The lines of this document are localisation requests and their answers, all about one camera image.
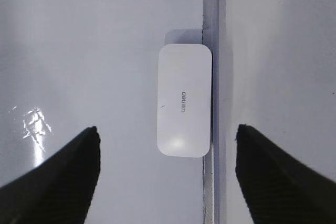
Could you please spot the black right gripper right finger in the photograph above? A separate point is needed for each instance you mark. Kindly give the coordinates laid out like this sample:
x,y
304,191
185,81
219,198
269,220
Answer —
x,y
276,187

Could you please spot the white whiteboard with grey frame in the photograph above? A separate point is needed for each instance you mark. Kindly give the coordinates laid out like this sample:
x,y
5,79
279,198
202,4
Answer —
x,y
71,64

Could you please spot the white whiteboard eraser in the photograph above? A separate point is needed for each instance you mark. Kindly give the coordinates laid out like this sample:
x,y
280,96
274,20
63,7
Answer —
x,y
184,99

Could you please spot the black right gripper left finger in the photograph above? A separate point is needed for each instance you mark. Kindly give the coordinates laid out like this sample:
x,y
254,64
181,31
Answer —
x,y
61,189

